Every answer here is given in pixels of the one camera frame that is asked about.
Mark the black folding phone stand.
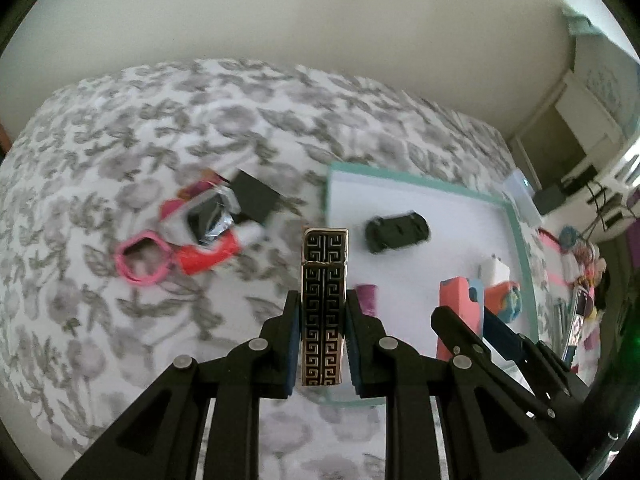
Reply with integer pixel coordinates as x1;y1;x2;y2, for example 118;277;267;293
364;211;432;254

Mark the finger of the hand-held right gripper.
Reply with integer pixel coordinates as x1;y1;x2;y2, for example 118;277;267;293
483;308;572;397
431;306;494;364

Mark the black gold patterned lighter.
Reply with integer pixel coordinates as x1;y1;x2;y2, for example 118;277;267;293
301;227;350;387

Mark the pink toy dog figure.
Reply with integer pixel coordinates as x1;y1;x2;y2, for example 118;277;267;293
160;169;232;221

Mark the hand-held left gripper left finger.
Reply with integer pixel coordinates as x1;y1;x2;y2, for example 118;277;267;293
62;291;302;480

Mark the white smartwatch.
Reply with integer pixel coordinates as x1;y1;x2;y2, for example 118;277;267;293
167;185;267;248

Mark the red and white toy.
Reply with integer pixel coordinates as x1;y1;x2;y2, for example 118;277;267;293
174;231;242;277

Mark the orange and blue printed case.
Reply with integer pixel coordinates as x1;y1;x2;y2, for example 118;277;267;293
486;282;522;324

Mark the pink watch band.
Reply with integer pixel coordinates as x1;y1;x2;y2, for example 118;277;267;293
114;230;174;287

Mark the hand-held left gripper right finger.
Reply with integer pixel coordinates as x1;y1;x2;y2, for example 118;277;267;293
346;290;583;480

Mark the teal rimmed white tray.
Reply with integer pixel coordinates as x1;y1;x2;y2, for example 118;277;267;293
319;161;545;407

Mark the small white device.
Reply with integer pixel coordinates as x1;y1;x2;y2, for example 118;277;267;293
507;169;542;226

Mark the colourful trinket pile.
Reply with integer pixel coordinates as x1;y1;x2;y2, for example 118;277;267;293
539;225;611;366

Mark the white shelf unit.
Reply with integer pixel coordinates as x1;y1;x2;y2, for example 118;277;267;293
510;35;640;201

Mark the small black box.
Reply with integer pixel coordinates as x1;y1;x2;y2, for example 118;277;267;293
231;168;282;224

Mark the black power adapter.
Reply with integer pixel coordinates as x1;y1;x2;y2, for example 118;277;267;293
534;184;568;215

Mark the purple plastic tube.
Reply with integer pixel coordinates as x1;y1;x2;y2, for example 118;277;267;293
355;283;379;318

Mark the teal wall hanging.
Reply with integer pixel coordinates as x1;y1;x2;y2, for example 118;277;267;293
560;6;601;38

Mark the white charger block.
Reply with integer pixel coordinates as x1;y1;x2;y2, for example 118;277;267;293
479;256;509;289

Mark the pink blue clip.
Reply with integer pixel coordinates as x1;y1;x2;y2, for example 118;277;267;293
438;276;487;361

